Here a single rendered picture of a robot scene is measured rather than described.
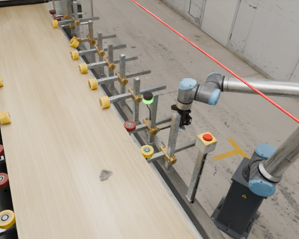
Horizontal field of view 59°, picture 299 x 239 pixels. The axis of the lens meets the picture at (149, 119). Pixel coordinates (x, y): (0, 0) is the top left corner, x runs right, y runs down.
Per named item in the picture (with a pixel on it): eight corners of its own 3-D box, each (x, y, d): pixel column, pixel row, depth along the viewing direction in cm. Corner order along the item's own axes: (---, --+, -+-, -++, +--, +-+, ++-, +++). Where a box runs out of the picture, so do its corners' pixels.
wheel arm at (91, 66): (136, 58, 241) (136, 54, 239) (137, 59, 239) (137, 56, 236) (81, 68, 222) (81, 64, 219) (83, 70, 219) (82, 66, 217)
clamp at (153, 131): (148, 122, 192) (149, 116, 189) (157, 134, 183) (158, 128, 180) (141, 124, 190) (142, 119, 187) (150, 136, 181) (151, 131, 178)
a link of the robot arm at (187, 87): (196, 87, 137) (177, 83, 140) (191, 106, 146) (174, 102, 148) (200, 78, 144) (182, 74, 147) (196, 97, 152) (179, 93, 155)
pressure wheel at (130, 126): (132, 131, 188) (132, 118, 180) (137, 138, 183) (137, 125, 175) (121, 133, 185) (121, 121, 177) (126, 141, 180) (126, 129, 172)
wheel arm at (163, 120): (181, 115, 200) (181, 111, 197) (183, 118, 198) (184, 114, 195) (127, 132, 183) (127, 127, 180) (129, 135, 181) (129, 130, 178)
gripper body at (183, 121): (180, 128, 156) (182, 113, 148) (172, 120, 162) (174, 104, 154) (191, 125, 159) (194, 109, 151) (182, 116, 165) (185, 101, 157)
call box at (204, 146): (205, 142, 135) (209, 131, 130) (214, 151, 130) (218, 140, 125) (194, 146, 132) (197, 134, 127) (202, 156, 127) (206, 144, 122)
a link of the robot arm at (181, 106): (173, 97, 151) (188, 93, 155) (172, 104, 155) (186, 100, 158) (182, 106, 146) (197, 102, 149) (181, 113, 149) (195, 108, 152)
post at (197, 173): (191, 194, 162) (205, 143, 133) (195, 201, 159) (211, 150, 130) (184, 197, 161) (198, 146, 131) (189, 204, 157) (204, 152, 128)
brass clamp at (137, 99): (135, 92, 202) (135, 87, 199) (142, 102, 193) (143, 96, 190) (127, 94, 200) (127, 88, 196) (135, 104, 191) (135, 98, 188)
